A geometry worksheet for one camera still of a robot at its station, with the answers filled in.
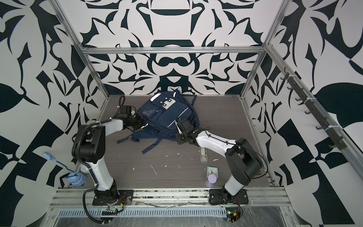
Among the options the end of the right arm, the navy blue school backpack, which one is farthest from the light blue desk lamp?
the end of the right arm

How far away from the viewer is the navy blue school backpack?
951 mm

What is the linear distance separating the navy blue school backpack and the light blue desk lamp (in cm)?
27

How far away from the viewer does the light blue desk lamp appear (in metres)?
0.67
